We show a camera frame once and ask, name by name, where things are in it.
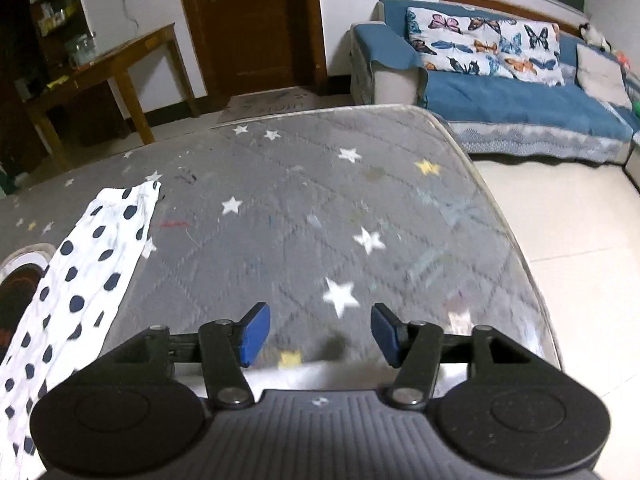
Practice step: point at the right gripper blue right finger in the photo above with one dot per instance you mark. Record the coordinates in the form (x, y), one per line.
(396, 339)

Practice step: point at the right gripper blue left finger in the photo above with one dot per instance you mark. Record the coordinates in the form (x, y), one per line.
(245, 337)

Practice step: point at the white navy polka dot garment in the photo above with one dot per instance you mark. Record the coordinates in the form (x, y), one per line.
(64, 327)

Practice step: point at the round black induction cooktop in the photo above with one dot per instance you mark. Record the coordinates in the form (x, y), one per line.
(16, 293)

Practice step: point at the blue sofa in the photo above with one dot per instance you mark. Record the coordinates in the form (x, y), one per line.
(495, 115)

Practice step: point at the butterfly print pillow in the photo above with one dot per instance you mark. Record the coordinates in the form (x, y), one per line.
(528, 51)

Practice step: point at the wooden side table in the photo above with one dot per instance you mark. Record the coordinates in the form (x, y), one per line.
(114, 64)

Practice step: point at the brown wooden door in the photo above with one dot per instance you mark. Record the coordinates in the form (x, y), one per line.
(246, 46)

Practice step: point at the glass jar on table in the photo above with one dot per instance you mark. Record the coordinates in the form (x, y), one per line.
(81, 49)

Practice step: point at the grey square cushion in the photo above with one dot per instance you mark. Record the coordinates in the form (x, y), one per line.
(601, 78)

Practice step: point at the black white plush toy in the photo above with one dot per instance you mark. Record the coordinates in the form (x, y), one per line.
(593, 37)

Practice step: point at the dark wooden shelf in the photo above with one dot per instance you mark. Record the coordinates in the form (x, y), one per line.
(33, 54)

